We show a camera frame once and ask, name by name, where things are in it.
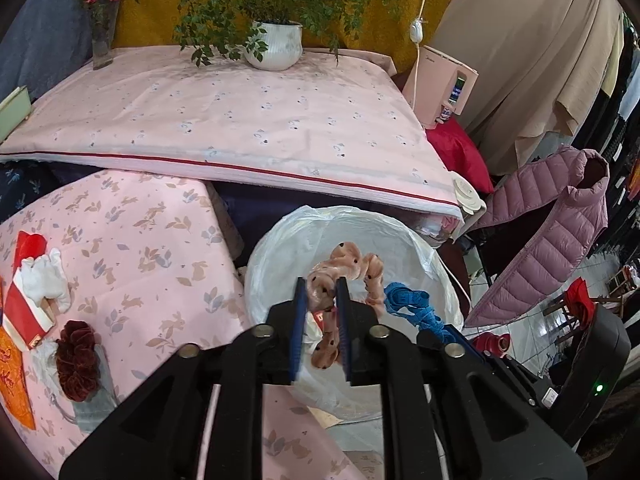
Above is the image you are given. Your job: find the small wooden stool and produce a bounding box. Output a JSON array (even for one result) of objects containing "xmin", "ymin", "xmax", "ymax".
[{"xmin": 607, "ymin": 267, "xmax": 640, "ymax": 306}]

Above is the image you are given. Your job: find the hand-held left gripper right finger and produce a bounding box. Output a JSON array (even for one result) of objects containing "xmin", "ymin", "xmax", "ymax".
[{"xmin": 335, "ymin": 277, "xmax": 588, "ymax": 480}]

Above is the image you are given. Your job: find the orange plastic bag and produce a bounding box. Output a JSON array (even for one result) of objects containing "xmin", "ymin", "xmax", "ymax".
[{"xmin": 0, "ymin": 327, "xmax": 38, "ymax": 431}]

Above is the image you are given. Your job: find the dark red scrunchie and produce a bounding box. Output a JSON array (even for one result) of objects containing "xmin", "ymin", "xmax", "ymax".
[{"xmin": 55, "ymin": 320, "xmax": 103, "ymax": 403}]

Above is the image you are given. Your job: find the red cushion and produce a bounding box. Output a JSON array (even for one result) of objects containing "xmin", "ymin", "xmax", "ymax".
[{"xmin": 390, "ymin": 72, "xmax": 496, "ymax": 196}]

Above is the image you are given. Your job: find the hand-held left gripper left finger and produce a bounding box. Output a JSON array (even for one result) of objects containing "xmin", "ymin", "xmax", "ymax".
[{"xmin": 60, "ymin": 277, "xmax": 321, "ymax": 480}]

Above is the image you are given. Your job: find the red cloth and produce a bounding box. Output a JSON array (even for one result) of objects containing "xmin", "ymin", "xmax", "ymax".
[{"xmin": 562, "ymin": 277, "xmax": 596, "ymax": 326}]

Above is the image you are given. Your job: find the blue hanging cloth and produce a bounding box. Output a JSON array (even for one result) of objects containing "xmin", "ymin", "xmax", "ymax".
[{"xmin": 0, "ymin": 0, "xmax": 128, "ymax": 106}]

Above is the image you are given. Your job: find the potted plant in white pot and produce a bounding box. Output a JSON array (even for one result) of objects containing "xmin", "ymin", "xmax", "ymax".
[{"xmin": 135, "ymin": 0, "xmax": 401, "ymax": 72}]

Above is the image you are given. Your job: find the pink dotted scrunchie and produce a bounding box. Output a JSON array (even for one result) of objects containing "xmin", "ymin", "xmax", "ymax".
[{"xmin": 306, "ymin": 242, "xmax": 386, "ymax": 371}]

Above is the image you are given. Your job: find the glass vase with pink flowers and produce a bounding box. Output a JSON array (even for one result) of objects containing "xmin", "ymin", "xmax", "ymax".
[{"xmin": 75, "ymin": 0, "xmax": 132, "ymax": 71}]

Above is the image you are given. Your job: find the blue scrunchie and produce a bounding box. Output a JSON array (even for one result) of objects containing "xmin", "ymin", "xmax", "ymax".
[{"xmin": 384, "ymin": 282, "xmax": 463, "ymax": 341}]

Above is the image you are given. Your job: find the pink dotted blanket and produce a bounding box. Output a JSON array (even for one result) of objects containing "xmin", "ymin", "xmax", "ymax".
[{"xmin": 0, "ymin": 45, "xmax": 463, "ymax": 218}]

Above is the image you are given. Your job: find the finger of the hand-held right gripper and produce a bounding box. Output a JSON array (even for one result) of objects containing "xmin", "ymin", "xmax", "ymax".
[{"xmin": 447, "ymin": 327, "xmax": 543, "ymax": 411}]

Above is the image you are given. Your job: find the beige curtain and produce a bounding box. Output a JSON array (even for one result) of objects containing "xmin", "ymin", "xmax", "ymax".
[{"xmin": 430, "ymin": 0, "xmax": 626, "ymax": 176}]

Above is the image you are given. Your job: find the pink rabbit print cloth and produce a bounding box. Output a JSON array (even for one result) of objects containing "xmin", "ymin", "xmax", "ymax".
[{"xmin": 0, "ymin": 169, "xmax": 381, "ymax": 480}]

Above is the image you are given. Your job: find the white-lined trash bin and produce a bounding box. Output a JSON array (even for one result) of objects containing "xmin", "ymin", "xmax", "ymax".
[{"xmin": 244, "ymin": 205, "xmax": 471, "ymax": 423}]

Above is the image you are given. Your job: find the dark red chair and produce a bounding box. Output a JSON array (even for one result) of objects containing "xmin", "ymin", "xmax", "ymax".
[{"xmin": 435, "ymin": 237, "xmax": 496, "ymax": 321}]

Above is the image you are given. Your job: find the row of hanging clothes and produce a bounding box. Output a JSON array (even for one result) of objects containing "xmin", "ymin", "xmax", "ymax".
[{"xmin": 597, "ymin": 10, "xmax": 640, "ymax": 161}]

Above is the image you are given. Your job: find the navy leaf print cloth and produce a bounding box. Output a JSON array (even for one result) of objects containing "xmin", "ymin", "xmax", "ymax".
[{"xmin": 0, "ymin": 160, "xmax": 101, "ymax": 223}]

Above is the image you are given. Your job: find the pink puffer vest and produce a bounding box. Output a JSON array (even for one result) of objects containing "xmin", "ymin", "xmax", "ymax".
[{"xmin": 462, "ymin": 145, "xmax": 611, "ymax": 331}]

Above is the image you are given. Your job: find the red paper box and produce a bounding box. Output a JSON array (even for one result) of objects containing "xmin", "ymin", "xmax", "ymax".
[{"xmin": 0, "ymin": 231, "xmax": 56, "ymax": 351}]

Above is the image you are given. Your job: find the pale green box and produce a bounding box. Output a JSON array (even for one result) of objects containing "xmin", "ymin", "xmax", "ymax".
[{"xmin": 0, "ymin": 85, "xmax": 33, "ymax": 143}]

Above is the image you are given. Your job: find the folded pink white bedding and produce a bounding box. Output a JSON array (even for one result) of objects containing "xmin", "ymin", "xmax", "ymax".
[{"xmin": 415, "ymin": 212, "xmax": 463, "ymax": 248}]

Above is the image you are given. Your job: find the yellow backdrop cloth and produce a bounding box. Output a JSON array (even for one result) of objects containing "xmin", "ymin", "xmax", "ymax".
[{"xmin": 112, "ymin": 0, "xmax": 471, "ymax": 78}]

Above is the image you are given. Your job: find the clear plastic bag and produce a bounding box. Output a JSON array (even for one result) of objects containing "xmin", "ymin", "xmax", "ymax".
[{"xmin": 32, "ymin": 340, "xmax": 121, "ymax": 433}]

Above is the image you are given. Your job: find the pink water dispenser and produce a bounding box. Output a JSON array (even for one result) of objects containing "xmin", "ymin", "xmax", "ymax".
[{"xmin": 402, "ymin": 45, "xmax": 480, "ymax": 131}]

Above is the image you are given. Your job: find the red thermos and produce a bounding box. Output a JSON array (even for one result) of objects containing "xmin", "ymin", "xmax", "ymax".
[{"xmin": 470, "ymin": 332, "xmax": 511, "ymax": 358}]

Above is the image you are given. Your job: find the white cable with switch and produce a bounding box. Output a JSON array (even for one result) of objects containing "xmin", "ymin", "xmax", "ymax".
[{"xmin": 409, "ymin": 0, "xmax": 433, "ymax": 68}]

